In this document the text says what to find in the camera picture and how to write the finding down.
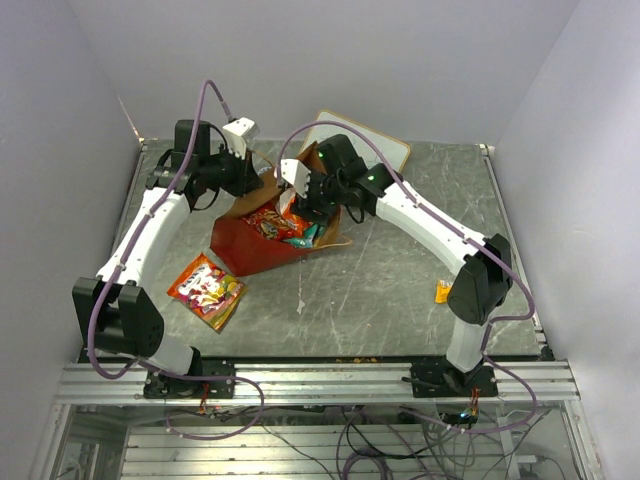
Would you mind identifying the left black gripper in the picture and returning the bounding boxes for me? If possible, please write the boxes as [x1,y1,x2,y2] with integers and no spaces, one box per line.
[201,143,265,199]

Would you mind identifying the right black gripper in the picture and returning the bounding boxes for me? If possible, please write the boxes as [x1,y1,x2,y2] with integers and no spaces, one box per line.
[289,167,346,226]

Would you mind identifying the orange white snack pack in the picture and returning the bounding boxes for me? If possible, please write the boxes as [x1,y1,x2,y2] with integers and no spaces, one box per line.
[275,188,311,238]

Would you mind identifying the small red snack bag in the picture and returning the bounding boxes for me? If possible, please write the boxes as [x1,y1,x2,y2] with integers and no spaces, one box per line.
[242,206,301,241]

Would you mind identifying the red brown paper bag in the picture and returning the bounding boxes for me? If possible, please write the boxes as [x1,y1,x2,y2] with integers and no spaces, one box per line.
[210,166,352,277]

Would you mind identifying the teal snack pouch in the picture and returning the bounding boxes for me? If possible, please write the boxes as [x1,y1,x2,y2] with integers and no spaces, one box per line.
[282,224,326,249]

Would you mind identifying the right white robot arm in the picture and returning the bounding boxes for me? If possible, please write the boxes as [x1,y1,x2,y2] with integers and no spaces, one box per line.
[279,134,513,396]

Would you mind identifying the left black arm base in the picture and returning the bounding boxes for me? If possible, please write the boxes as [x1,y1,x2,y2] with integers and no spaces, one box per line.
[143,360,236,400]

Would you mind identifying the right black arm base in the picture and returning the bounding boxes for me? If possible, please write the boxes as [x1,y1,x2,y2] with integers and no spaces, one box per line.
[401,358,498,398]

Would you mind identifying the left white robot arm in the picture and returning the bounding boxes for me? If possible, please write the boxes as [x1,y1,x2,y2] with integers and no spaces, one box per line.
[72,117,263,397]

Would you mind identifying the colourful candy bag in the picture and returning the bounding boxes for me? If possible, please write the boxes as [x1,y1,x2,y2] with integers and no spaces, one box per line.
[167,253,246,333]

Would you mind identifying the small whiteboard with writing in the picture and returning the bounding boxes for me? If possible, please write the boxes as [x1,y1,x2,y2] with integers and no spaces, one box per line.
[300,110,411,172]

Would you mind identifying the yellow snack bar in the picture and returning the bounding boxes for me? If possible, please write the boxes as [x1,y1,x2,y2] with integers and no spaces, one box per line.
[434,280,453,304]

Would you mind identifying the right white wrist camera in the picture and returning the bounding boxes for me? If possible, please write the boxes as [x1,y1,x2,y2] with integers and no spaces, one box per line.
[275,159,311,198]

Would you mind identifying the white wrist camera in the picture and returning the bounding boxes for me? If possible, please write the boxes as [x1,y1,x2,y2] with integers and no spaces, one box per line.
[222,117,259,160]
[275,159,311,198]

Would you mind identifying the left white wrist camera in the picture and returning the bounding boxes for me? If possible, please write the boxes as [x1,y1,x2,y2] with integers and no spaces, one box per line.
[222,117,259,160]

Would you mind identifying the aluminium frame rail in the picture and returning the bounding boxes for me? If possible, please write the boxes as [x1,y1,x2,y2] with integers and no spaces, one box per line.
[54,361,580,407]

